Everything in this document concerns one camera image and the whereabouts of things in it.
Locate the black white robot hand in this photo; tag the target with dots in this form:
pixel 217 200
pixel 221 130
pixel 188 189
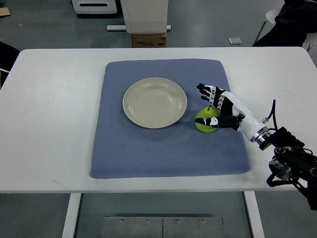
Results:
pixel 233 114

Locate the green pear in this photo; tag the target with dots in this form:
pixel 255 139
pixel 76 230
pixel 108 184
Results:
pixel 207 112

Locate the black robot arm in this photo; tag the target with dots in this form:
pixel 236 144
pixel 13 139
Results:
pixel 292 163

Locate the grey floor socket plate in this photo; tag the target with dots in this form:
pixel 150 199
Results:
pixel 235 41

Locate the cream round plate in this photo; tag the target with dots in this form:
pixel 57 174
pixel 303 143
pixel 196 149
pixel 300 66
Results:
pixel 154 102

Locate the metal floor plate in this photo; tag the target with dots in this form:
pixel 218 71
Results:
pixel 162 227

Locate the white chair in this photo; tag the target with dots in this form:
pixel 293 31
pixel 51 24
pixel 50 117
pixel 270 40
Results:
pixel 311 38

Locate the blue textured mat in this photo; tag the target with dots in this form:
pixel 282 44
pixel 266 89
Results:
pixel 123 149

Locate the brown cardboard box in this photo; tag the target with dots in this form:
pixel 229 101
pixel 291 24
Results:
pixel 149 40

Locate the person in black clothes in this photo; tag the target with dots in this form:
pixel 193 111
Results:
pixel 296 19

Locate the white cabinet on base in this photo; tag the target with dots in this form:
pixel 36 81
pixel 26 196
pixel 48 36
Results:
pixel 143 17

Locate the white appliance with slot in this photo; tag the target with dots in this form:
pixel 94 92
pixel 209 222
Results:
pixel 94 6

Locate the white table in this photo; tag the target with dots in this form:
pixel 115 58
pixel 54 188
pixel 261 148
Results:
pixel 49 108

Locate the black chair at left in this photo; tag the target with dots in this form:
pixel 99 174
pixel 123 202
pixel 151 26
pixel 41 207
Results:
pixel 8 56

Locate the cardboard piece on floor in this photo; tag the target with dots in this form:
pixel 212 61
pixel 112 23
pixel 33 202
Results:
pixel 4 11

